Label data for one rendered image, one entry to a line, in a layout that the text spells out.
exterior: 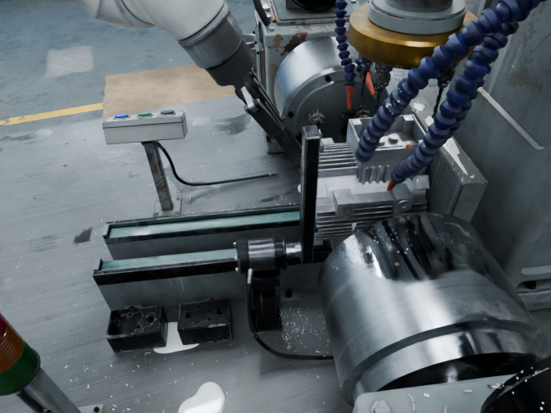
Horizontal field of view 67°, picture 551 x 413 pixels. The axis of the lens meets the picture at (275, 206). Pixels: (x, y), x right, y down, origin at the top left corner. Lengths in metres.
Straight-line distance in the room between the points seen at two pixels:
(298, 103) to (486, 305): 0.59
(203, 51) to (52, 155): 0.89
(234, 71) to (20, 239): 0.74
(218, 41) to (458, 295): 0.46
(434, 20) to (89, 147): 1.10
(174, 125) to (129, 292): 0.36
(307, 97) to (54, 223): 0.71
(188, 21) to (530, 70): 0.51
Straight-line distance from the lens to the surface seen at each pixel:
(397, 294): 0.50
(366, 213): 0.74
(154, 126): 0.95
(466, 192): 0.69
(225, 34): 0.65
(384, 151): 0.71
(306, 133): 0.54
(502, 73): 0.83
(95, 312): 0.97
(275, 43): 1.10
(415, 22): 0.61
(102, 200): 1.21
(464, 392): 0.45
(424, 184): 0.76
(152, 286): 0.87
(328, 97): 0.93
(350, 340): 0.52
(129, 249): 0.94
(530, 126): 0.76
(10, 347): 0.60
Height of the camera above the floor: 1.55
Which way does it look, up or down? 44 degrees down
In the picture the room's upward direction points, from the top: 2 degrees counter-clockwise
